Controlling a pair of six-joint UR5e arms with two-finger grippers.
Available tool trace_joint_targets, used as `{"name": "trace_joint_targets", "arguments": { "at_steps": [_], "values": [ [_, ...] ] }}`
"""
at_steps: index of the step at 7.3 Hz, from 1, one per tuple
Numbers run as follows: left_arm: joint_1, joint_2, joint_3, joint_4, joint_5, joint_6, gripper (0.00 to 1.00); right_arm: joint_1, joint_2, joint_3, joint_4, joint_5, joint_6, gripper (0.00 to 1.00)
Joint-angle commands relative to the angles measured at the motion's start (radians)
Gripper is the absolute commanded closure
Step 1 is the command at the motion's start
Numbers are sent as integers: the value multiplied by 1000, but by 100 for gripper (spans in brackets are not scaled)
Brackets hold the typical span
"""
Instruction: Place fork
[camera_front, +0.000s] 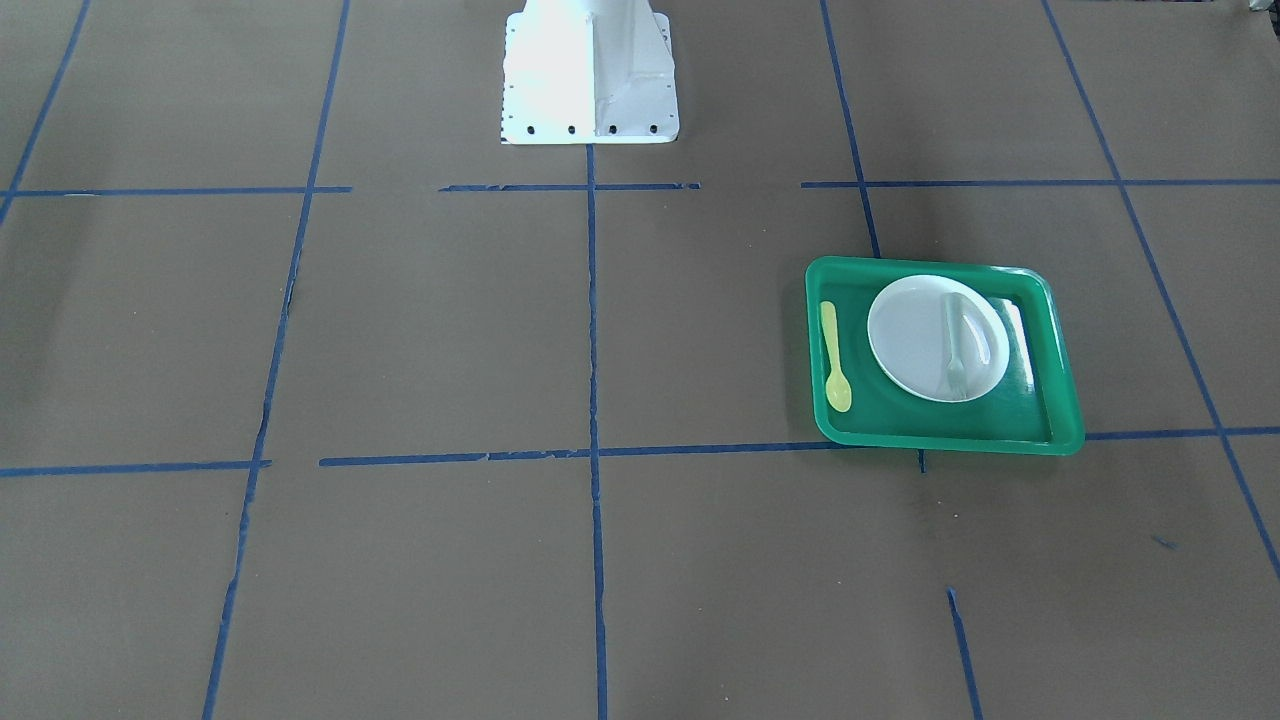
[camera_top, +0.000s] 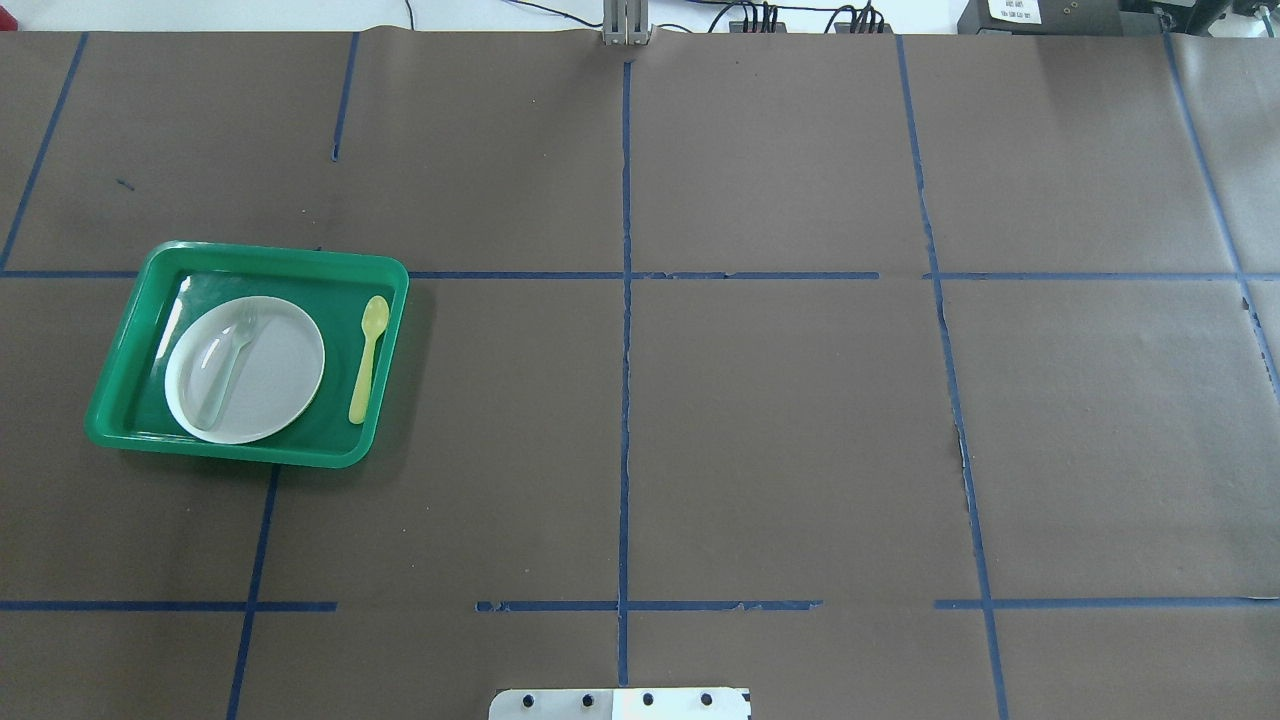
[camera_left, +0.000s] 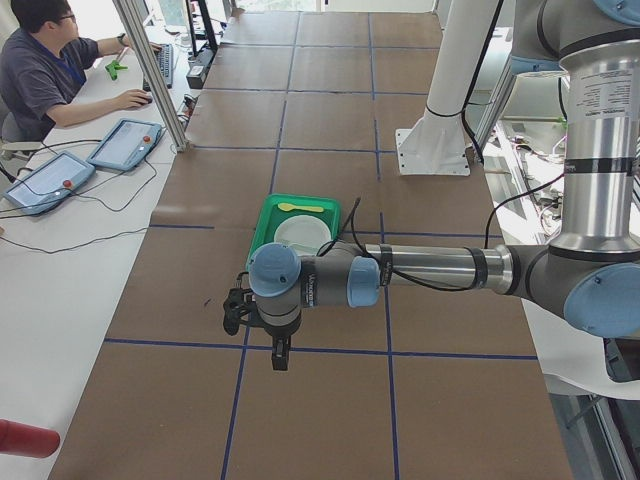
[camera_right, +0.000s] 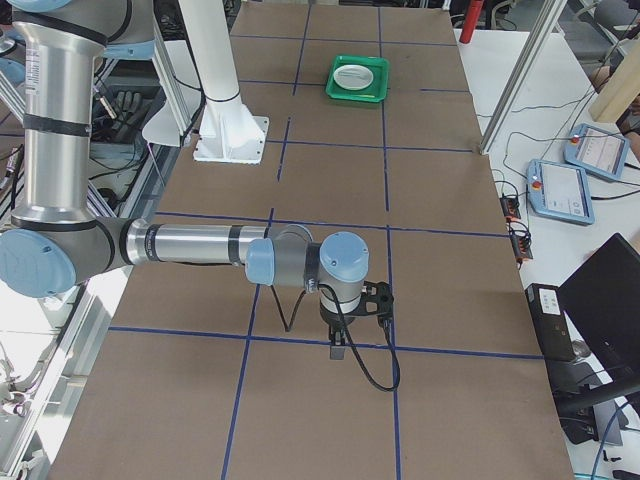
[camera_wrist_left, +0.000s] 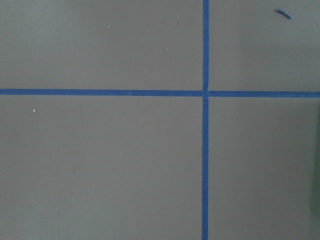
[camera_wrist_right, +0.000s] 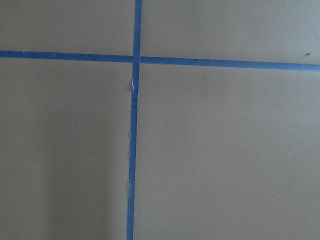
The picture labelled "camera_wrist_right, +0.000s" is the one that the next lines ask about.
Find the vertical blue tape strip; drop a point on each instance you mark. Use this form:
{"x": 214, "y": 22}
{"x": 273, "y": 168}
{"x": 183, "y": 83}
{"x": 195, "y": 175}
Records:
{"x": 136, "y": 55}

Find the horizontal blue tape strip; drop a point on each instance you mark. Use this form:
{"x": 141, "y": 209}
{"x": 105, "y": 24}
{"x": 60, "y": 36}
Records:
{"x": 89, "y": 57}

